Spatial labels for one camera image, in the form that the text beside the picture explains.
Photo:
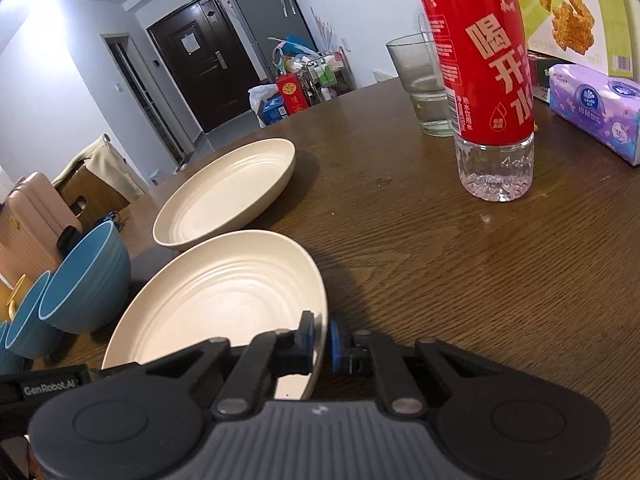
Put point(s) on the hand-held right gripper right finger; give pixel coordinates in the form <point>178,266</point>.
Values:
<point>336,347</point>

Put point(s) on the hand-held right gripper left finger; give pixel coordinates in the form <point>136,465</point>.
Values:
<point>309,332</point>

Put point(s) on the blue bowl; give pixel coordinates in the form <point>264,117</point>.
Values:
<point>30,325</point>
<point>6,355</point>
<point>95,285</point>

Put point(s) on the cream round plate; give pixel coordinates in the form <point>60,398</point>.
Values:
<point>215,300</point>
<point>225,185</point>

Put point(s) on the yellow mug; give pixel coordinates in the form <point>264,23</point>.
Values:
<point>7,300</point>

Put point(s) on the small black device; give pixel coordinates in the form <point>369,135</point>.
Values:
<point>70,240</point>

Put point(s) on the pink ribbed suitcase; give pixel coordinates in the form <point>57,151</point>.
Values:
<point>40,205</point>

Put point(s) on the wooden chair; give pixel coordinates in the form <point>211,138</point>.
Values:
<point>95,195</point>

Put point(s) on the blue carton box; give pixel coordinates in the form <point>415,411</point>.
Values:
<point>274,110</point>

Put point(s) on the beige jacket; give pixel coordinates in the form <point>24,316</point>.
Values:
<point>115,165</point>

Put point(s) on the red carton box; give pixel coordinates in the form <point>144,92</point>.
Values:
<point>293,92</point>

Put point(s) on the white plastic bag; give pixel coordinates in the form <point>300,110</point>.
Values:
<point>260,95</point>

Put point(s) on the storage cart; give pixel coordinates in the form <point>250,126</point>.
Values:
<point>330,77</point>

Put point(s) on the colourful bags pile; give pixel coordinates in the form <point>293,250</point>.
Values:
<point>292,55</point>

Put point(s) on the clear drinking glass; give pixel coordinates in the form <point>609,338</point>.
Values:
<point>417,75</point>

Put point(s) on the side doorway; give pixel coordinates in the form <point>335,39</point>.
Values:
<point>145,105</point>

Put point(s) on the dark brown entrance door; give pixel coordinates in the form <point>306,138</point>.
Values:
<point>200,60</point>

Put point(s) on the red label water bottle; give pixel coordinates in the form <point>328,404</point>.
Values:
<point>475,70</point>

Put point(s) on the grey refrigerator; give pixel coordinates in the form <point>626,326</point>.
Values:
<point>265,25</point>

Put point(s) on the dark box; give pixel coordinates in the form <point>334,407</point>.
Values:
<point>540,77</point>

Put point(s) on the purple tissue pack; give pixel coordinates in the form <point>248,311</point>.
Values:
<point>595,105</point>

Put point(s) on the green snack box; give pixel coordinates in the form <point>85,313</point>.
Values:
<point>575,10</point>

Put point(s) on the white wall vent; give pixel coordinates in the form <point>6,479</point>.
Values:
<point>385,77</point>

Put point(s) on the pink wall hanging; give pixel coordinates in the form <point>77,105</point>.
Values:
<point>325,30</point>

